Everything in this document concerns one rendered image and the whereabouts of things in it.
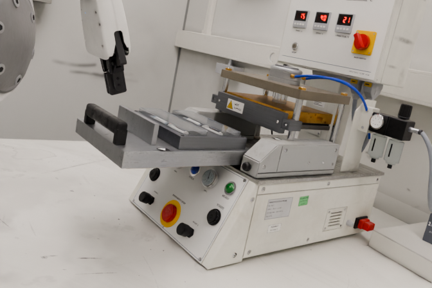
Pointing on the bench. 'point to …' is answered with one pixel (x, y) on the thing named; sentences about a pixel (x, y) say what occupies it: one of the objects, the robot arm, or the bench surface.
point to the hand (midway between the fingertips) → (115, 82)
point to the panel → (191, 204)
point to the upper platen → (323, 119)
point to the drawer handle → (104, 117)
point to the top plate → (292, 84)
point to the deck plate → (306, 175)
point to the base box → (290, 216)
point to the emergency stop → (169, 213)
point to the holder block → (173, 138)
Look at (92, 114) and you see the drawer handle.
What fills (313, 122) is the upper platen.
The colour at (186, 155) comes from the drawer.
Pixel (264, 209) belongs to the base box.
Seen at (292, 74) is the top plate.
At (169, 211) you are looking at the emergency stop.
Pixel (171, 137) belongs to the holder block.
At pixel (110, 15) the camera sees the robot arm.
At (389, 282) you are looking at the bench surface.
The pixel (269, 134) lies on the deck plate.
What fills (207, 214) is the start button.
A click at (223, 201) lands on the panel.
